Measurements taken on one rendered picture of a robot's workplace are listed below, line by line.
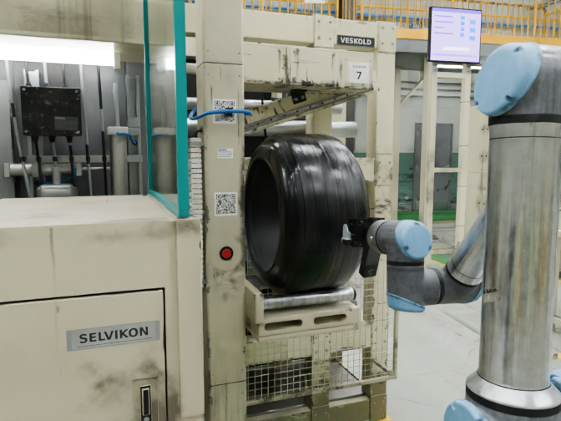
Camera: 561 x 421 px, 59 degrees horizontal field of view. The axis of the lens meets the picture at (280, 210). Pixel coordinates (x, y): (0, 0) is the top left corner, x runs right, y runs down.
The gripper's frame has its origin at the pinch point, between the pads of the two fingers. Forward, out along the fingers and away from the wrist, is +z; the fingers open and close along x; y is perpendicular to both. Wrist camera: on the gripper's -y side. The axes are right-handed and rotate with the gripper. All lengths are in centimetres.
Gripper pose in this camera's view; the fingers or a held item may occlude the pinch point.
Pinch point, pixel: (346, 240)
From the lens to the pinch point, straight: 151.4
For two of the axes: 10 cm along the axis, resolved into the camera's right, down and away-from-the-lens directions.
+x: -9.4, 0.4, -3.4
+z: -3.4, 0.1, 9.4
